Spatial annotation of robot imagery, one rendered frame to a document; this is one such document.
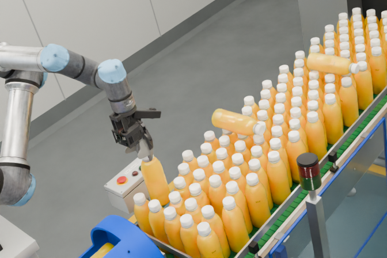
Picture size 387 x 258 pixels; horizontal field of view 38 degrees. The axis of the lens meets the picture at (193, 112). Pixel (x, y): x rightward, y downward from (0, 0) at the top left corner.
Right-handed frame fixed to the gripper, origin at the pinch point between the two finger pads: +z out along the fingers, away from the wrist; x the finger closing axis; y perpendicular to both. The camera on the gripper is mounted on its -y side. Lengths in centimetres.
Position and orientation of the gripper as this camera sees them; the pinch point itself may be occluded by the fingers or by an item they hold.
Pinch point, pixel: (146, 154)
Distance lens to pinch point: 185.9
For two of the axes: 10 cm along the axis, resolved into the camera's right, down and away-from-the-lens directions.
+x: 7.3, 2.2, -6.5
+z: 2.2, 8.2, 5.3
